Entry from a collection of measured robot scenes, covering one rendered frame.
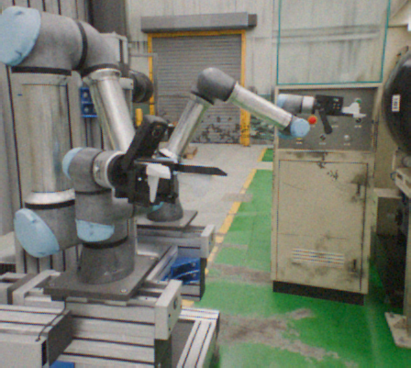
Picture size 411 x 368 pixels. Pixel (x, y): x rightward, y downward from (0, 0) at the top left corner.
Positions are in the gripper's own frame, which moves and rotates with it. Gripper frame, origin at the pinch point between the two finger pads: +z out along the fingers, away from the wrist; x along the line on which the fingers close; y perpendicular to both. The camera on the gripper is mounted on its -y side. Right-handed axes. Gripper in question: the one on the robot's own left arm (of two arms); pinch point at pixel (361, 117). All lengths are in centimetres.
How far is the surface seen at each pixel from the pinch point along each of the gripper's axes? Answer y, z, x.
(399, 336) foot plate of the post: -106, 38, 26
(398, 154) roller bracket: -16.0, 21.4, 23.4
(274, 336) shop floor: -115, -20, 7
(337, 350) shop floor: -111, 9, 6
